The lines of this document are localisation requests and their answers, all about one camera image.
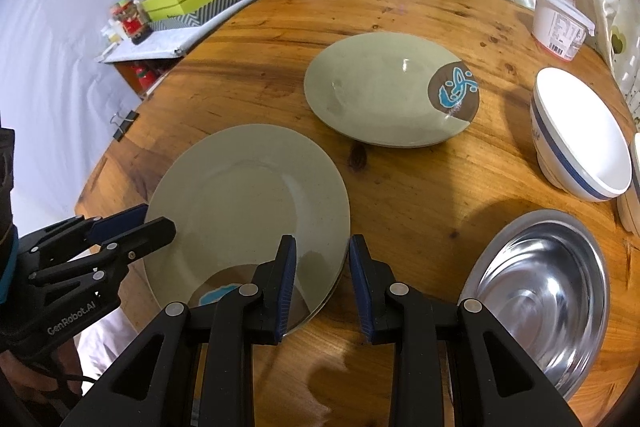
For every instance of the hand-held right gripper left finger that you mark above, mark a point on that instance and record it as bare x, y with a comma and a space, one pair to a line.
286, 292

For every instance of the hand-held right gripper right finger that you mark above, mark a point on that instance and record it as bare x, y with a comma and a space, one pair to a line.
361, 292

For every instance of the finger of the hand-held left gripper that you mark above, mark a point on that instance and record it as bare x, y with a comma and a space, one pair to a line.
145, 234
125, 219

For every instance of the green plate with brown patch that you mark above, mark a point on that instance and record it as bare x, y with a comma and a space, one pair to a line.
240, 197
370, 87

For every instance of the white bowl with blue stripe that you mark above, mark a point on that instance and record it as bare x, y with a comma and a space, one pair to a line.
580, 127

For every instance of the white plate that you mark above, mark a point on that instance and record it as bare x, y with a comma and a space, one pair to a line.
631, 207

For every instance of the person's left forearm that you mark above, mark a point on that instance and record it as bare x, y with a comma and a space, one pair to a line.
5, 207

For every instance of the person's left hand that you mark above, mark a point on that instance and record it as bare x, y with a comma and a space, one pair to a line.
30, 377

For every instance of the black binder clip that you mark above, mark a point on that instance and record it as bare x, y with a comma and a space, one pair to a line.
125, 125

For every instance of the stainless steel bowl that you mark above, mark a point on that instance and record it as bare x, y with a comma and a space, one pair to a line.
540, 287

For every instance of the jar with red figurine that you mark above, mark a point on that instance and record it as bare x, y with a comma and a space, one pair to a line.
132, 21

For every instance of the grey striped box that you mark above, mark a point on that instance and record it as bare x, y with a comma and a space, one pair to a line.
225, 2

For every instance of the white plastic tub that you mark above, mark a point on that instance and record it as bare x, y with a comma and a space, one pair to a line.
555, 24

